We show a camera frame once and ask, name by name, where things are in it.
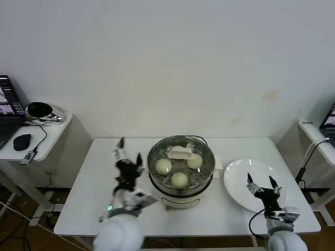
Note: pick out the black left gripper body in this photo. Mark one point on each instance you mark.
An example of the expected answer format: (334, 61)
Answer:
(128, 173)

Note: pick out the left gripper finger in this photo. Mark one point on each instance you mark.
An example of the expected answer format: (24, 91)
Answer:
(120, 150)
(139, 162)

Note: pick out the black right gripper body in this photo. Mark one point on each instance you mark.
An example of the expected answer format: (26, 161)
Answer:
(268, 197)

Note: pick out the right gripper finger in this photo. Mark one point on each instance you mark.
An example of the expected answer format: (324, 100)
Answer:
(251, 183)
(276, 186)

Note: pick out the round glass pot lid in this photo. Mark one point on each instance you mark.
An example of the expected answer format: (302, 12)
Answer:
(180, 157)

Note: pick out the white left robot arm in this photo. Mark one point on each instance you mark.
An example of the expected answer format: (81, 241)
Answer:
(120, 230)

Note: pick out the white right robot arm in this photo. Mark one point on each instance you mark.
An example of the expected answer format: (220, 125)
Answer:
(284, 239)

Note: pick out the stainless steel steamer basket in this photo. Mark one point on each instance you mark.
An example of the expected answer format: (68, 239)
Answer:
(157, 180)

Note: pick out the large white plate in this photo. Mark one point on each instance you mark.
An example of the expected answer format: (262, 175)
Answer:
(243, 188)

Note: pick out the cream electric cooker pot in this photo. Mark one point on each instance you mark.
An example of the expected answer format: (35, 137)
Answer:
(180, 202)

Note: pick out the white side table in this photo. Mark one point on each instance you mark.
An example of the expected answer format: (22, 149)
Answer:
(55, 136)
(311, 132)

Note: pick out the dark printed label sticker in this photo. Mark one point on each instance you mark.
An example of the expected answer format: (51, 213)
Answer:
(307, 122)

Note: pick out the open black laptop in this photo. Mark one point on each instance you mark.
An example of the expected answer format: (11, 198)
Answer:
(8, 123)
(329, 128)

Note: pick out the shiny chrome dome device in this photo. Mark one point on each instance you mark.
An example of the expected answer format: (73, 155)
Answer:
(39, 109)

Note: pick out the black computer mouse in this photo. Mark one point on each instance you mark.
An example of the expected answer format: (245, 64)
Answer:
(22, 141)

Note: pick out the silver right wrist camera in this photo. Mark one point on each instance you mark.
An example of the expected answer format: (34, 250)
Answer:
(288, 214)

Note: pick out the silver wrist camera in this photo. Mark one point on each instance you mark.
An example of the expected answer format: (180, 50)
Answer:
(288, 214)
(142, 199)

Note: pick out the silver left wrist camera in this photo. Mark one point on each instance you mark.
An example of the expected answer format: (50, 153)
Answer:
(142, 199)

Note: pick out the white wall socket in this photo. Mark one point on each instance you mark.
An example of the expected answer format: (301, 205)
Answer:
(50, 172)

